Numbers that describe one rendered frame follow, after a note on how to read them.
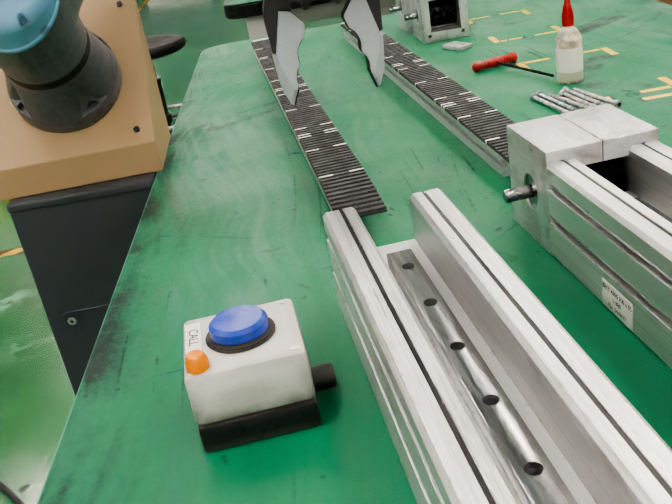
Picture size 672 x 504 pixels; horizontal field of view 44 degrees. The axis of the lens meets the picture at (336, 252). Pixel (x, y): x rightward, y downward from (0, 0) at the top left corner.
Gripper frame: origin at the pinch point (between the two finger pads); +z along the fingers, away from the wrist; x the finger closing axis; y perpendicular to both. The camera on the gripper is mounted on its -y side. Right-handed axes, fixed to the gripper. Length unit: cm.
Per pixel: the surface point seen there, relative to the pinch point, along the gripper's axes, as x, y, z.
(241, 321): 13.0, -31.5, 6.1
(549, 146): -14.6, -17.3, 4.5
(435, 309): 0.2, -32.7, 8.0
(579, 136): -17.6, -16.5, 4.5
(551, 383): -2.2, -46.8, 5.6
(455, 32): -34, 75, 13
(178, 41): 27, 288, 37
